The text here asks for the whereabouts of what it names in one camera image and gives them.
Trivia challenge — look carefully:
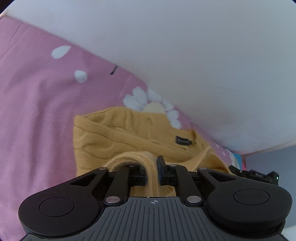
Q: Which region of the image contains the black device with display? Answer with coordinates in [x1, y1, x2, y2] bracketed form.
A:
[229, 165, 279, 185]

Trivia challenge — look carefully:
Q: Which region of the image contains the pink printed bed sheet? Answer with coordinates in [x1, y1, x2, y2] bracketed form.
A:
[0, 14, 243, 241]

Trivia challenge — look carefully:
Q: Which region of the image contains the yellow cable-knit cardigan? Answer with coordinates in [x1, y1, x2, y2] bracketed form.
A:
[73, 107, 230, 197]

